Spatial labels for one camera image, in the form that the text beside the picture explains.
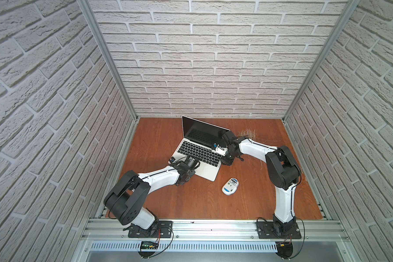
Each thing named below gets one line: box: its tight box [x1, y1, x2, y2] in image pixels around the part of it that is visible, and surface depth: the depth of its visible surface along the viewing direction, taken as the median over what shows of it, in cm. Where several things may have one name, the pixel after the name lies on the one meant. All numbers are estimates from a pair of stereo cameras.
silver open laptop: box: [171, 115, 231, 182], surface depth 102 cm
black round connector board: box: [275, 241, 294, 260], surface depth 72 cm
